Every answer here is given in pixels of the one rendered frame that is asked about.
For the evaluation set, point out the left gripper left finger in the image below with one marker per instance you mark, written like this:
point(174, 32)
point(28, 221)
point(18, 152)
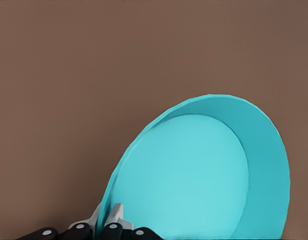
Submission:
point(81, 228)

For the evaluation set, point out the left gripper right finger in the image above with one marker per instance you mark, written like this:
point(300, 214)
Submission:
point(116, 223)

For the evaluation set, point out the blue plate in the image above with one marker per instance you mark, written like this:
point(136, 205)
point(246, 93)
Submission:
point(188, 175)

